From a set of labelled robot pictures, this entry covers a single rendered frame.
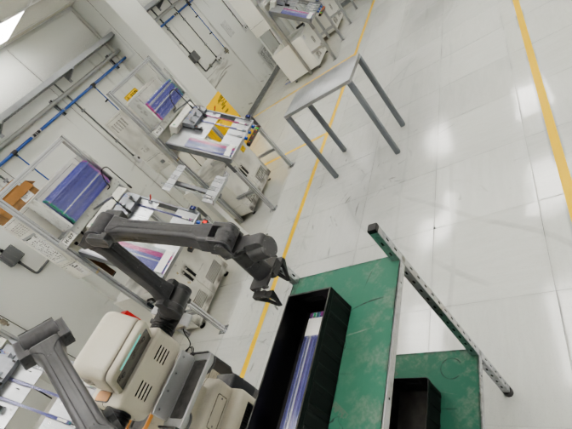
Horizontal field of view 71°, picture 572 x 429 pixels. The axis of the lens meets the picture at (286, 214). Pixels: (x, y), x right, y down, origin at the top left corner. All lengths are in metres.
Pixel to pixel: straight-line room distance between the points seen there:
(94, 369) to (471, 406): 1.25
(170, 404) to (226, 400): 0.27
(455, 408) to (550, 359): 0.55
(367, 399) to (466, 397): 0.66
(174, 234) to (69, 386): 0.41
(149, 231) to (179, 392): 0.63
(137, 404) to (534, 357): 1.59
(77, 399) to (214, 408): 0.80
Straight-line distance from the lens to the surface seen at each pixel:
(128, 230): 1.18
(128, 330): 1.41
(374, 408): 1.10
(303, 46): 7.23
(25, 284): 4.93
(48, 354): 1.04
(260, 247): 1.02
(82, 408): 0.93
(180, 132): 4.47
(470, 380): 1.73
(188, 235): 1.08
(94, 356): 1.40
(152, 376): 1.50
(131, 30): 6.33
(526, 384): 2.07
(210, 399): 1.65
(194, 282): 3.79
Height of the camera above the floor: 1.82
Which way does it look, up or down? 27 degrees down
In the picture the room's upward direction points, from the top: 44 degrees counter-clockwise
